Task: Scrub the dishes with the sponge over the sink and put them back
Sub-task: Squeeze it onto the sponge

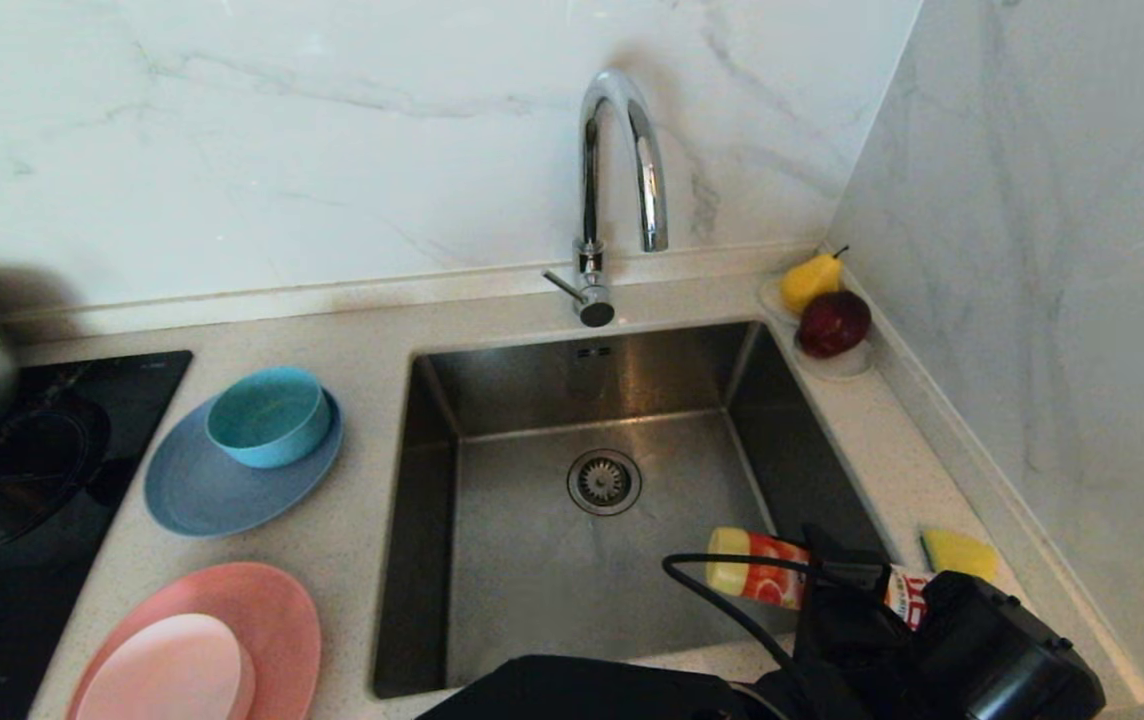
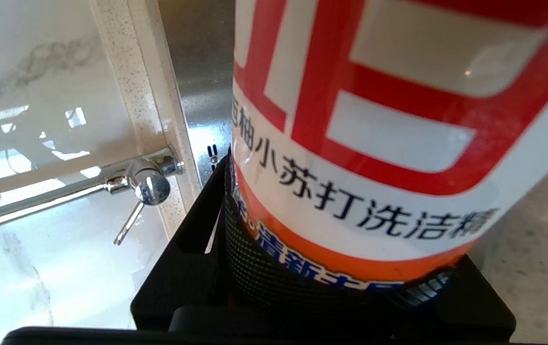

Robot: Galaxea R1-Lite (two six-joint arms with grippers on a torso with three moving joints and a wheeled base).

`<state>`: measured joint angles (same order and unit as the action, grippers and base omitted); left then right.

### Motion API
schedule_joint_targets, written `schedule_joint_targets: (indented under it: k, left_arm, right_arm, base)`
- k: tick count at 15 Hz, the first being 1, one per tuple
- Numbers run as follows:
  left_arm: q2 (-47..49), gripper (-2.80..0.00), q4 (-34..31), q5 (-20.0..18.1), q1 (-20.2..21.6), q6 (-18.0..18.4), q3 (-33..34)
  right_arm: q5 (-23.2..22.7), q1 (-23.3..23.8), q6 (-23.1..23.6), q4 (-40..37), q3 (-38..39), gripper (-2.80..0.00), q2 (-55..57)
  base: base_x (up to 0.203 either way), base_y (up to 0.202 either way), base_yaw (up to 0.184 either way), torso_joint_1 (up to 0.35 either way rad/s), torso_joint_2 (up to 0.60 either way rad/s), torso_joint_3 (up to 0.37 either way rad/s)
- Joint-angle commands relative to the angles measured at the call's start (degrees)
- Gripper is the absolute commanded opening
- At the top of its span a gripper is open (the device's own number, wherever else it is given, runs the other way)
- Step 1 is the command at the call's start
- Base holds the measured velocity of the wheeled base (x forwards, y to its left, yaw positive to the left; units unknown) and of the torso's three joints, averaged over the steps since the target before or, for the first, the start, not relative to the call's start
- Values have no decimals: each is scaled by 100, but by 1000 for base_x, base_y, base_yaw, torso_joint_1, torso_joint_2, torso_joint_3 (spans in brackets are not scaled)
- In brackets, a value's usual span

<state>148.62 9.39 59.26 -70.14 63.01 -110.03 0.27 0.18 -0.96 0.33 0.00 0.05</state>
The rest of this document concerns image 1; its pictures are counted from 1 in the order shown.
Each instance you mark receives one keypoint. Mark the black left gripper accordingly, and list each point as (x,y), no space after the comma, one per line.
(1012,670)

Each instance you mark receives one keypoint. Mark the yellow-capped dish soap bottle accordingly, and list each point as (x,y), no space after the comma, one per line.
(767,575)

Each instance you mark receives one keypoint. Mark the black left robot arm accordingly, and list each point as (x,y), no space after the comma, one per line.
(582,692)

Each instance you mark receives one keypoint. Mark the yellow fish-shaped sponge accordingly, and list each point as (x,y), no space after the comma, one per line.
(962,552)

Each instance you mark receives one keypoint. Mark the stainless steel sink basin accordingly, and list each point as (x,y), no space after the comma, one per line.
(532,560)

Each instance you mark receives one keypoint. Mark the small white fruit dish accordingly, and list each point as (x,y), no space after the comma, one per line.
(844,369)

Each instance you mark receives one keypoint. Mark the round metal drain strainer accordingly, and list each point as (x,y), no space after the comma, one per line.
(604,482)

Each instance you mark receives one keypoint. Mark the dark red apple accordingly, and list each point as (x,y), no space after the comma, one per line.
(832,325)

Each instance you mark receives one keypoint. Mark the yellow pear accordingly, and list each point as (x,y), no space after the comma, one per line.
(807,283)

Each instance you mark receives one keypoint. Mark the chrome gooseneck faucet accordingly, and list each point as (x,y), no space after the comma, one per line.
(589,200)

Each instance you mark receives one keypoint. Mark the large pink plate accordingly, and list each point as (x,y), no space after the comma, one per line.
(277,620)

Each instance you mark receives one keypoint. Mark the teal bowl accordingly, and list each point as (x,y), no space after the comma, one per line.
(267,425)

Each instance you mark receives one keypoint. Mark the blue plate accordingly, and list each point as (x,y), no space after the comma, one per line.
(192,500)

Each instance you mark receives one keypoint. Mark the small pale pink plate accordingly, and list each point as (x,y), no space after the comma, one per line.
(172,670)

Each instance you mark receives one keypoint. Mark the black frying pan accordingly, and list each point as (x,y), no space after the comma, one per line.
(22,480)

